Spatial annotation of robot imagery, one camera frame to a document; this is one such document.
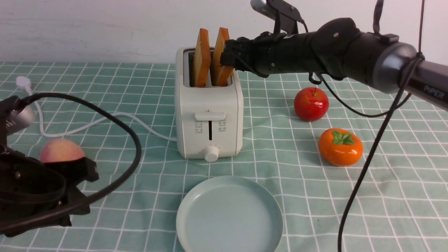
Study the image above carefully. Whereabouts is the thick black looping cable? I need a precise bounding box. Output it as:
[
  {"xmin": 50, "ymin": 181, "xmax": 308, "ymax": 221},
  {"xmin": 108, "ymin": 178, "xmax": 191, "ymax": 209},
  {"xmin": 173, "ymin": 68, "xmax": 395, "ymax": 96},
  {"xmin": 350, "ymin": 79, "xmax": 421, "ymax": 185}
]
[{"xmin": 0, "ymin": 92, "xmax": 142, "ymax": 235}]

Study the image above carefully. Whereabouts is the white power cable with plug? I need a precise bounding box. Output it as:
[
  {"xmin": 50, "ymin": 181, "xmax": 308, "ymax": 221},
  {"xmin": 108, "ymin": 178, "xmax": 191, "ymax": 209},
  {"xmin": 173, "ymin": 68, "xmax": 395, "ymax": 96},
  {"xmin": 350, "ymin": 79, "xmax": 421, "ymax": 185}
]
[{"xmin": 16, "ymin": 77, "xmax": 177, "ymax": 142}]

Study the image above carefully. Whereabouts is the black gripper body near peach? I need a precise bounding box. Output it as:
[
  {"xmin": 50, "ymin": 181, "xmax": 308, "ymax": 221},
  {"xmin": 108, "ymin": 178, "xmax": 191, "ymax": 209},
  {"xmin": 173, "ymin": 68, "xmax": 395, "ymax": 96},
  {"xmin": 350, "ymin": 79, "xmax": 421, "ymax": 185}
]
[{"xmin": 0, "ymin": 145, "xmax": 99, "ymax": 225}]

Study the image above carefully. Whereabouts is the toast slice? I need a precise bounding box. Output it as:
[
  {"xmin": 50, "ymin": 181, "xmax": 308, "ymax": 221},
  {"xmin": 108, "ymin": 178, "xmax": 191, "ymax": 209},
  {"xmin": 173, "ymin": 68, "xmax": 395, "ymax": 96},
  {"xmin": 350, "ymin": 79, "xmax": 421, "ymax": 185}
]
[
  {"xmin": 192, "ymin": 28, "xmax": 211, "ymax": 87},
  {"xmin": 211, "ymin": 27, "xmax": 233, "ymax": 86}
]

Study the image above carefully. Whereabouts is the red apple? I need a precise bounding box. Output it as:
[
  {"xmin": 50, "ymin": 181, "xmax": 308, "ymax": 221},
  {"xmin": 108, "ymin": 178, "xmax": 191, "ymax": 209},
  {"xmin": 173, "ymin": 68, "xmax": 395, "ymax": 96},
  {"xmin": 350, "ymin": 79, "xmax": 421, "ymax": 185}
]
[{"xmin": 294, "ymin": 87, "xmax": 329, "ymax": 122}]

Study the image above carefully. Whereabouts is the black gripper body at toaster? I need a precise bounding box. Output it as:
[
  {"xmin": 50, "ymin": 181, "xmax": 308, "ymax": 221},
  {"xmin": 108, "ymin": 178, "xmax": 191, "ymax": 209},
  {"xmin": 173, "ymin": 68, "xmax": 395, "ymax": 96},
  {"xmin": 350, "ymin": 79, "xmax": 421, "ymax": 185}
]
[{"xmin": 219, "ymin": 31, "xmax": 317, "ymax": 78}]

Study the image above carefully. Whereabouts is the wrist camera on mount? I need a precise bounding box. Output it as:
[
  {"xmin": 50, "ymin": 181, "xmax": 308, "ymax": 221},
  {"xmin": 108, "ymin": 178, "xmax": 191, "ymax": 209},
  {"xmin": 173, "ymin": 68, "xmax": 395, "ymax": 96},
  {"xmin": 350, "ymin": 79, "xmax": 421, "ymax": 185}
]
[{"xmin": 250, "ymin": 0, "xmax": 308, "ymax": 35}]

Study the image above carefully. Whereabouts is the white two-slot toaster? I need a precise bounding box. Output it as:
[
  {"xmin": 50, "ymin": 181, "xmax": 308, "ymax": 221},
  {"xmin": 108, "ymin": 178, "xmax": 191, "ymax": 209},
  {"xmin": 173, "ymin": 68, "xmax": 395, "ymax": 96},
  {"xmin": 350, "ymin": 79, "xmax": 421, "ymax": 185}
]
[{"xmin": 174, "ymin": 48, "xmax": 244, "ymax": 162}]

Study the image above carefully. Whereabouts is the green checkered tablecloth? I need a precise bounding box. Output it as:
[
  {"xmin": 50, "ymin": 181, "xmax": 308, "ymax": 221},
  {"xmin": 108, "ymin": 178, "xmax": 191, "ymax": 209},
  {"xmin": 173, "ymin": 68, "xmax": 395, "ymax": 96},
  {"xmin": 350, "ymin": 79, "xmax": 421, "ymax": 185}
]
[{"xmin": 0, "ymin": 62, "xmax": 448, "ymax": 252}]

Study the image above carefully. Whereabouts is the pink peach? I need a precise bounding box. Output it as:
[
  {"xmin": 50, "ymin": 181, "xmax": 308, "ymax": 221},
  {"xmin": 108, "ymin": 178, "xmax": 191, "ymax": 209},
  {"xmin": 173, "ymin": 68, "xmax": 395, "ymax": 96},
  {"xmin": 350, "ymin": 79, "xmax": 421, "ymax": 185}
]
[{"xmin": 39, "ymin": 138, "xmax": 85, "ymax": 163}]

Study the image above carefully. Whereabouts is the orange persimmon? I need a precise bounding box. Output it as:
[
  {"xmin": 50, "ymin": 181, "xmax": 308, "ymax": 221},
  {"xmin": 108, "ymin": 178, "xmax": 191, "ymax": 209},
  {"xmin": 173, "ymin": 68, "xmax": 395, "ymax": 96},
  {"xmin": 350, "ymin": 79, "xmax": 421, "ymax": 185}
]
[{"xmin": 318, "ymin": 128, "xmax": 364, "ymax": 167}]

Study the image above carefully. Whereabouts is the light green round plate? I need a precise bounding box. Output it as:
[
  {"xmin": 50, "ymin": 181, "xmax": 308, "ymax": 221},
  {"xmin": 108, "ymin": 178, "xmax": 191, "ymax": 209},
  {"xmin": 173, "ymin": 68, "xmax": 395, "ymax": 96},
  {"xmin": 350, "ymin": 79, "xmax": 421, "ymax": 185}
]
[{"xmin": 176, "ymin": 176, "xmax": 284, "ymax": 252}]

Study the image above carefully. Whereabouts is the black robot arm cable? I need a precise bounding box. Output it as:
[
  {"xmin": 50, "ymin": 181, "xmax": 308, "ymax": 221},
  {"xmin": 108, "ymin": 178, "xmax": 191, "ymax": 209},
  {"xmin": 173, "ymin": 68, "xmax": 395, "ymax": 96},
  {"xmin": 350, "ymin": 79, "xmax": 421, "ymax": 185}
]
[{"xmin": 308, "ymin": 0, "xmax": 426, "ymax": 252}]

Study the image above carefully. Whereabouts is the silver wrist camera near peach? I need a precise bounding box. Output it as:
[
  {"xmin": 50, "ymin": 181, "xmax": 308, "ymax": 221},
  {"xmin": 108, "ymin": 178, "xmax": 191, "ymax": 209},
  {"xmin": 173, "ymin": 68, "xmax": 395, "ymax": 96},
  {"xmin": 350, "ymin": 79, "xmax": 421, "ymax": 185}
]
[{"xmin": 0, "ymin": 96, "xmax": 36, "ymax": 136}]

